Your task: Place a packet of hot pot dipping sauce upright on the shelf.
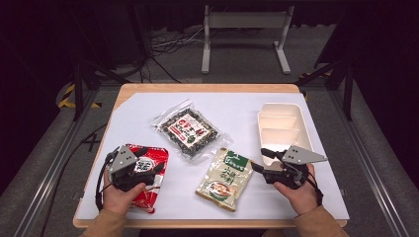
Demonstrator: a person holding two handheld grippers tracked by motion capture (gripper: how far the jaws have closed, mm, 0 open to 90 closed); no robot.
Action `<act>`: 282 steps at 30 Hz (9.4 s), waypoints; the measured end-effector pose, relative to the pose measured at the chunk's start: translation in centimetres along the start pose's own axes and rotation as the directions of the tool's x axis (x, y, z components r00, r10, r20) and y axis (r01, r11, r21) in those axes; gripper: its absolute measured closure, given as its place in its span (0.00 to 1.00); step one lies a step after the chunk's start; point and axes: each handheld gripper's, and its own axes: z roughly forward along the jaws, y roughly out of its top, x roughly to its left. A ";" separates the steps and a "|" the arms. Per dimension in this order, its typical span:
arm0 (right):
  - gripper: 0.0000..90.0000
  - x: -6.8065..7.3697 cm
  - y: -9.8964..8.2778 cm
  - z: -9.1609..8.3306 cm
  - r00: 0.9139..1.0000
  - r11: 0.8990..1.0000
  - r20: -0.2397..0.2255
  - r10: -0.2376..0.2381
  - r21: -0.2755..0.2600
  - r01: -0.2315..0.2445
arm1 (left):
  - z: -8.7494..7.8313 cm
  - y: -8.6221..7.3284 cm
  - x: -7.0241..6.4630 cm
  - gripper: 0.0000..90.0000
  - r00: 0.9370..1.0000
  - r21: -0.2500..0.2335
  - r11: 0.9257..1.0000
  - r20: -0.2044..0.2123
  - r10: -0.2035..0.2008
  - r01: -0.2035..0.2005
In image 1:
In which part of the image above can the person's right hand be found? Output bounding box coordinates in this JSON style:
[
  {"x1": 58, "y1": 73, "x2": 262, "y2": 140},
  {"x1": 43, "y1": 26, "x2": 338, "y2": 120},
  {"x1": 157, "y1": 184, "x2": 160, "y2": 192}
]
[{"x1": 273, "y1": 163, "x2": 320, "y2": 216}]

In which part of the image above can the hand-held gripper cable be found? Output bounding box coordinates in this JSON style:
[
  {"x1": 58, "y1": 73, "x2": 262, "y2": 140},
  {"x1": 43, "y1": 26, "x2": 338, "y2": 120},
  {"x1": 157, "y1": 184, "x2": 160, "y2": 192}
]
[
  {"x1": 94, "y1": 147, "x2": 121, "y2": 212},
  {"x1": 305, "y1": 171, "x2": 325, "y2": 207}
]

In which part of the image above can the black tape cross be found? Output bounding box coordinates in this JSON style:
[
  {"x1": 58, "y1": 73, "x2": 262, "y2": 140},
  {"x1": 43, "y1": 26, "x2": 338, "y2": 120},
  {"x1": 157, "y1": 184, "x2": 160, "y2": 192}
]
[{"x1": 81, "y1": 132, "x2": 102, "y2": 153}]

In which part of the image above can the left hand-held gripper cable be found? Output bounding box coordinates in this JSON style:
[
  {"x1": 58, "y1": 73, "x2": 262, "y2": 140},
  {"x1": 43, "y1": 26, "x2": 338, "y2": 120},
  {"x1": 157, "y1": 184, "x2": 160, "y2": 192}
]
[{"x1": 94, "y1": 147, "x2": 121, "y2": 212}]

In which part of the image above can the clear packet of dark spices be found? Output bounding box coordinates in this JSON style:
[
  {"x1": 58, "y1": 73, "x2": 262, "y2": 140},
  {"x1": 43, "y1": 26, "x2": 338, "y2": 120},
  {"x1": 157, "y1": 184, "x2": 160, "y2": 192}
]
[{"x1": 150, "y1": 99, "x2": 235, "y2": 162}]

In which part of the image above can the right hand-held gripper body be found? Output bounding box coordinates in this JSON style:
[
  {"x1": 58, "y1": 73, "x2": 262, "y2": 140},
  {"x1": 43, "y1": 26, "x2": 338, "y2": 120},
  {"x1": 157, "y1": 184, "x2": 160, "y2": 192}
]
[{"x1": 263, "y1": 145, "x2": 329, "y2": 191}]

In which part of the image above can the person's left hand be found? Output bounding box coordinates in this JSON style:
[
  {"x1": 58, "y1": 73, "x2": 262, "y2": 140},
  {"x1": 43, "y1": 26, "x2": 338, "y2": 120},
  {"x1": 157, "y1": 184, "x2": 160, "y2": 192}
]
[{"x1": 102, "y1": 171, "x2": 147, "y2": 216}]

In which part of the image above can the beige green seasoning packet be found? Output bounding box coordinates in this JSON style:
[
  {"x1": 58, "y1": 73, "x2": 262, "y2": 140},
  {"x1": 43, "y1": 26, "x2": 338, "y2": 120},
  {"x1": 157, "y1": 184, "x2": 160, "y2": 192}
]
[{"x1": 195, "y1": 147, "x2": 254, "y2": 212}]

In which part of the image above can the cream plastic bin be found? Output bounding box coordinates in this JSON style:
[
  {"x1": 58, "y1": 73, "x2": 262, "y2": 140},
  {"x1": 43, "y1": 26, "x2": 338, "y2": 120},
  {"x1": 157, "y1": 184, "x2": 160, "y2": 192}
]
[{"x1": 256, "y1": 102, "x2": 314, "y2": 167}]

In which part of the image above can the yellow black hazard tape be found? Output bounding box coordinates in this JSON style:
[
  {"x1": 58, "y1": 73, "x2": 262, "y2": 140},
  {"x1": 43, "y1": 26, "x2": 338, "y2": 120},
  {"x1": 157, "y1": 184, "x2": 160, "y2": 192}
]
[{"x1": 57, "y1": 83, "x2": 102, "y2": 110}]

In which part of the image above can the white paper sheet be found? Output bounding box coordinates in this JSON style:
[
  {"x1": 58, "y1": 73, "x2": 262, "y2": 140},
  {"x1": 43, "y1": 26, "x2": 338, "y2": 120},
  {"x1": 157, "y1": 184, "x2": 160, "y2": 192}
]
[{"x1": 76, "y1": 92, "x2": 350, "y2": 221}]

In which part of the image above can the white metal stand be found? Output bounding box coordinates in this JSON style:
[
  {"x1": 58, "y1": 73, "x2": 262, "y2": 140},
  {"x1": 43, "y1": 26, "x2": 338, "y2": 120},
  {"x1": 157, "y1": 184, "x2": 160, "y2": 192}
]
[{"x1": 201, "y1": 4, "x2": 295, "y2": 75}]

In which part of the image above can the thin black floor cable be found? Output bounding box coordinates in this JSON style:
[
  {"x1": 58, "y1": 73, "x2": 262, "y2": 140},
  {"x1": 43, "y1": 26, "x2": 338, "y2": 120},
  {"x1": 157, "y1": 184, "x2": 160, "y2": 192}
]
[{"x1": 39, "y1": 122, "x2": 110, "y2": 237}]

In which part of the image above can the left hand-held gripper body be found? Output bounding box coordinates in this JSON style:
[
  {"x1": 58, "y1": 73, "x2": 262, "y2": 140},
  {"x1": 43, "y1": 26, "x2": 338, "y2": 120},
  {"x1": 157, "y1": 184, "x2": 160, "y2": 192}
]
[{"x1": 106, "y1": 144, "x2": 156, "y2": 193}]

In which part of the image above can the bundle of floor cables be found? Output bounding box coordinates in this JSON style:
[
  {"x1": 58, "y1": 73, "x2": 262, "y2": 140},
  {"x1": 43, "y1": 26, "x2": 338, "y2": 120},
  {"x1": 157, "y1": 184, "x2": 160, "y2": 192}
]
[{"x1": 141, "y1": 26, "x2": 207, "y2": 84}]

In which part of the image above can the right hand-held gripper cable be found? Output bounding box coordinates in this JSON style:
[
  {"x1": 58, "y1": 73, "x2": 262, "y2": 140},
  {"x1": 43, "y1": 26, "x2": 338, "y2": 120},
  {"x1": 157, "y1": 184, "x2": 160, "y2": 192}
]
[{"x1": 305, "y1": 171, "x2": 325, "y2": 207}]

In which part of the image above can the red seasoning packet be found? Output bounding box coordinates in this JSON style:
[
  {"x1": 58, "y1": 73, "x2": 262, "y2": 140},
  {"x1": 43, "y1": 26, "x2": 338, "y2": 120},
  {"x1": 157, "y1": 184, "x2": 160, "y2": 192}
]
[{"x1": 123, "y1": 143, "x2": 170, "y2": 214}]

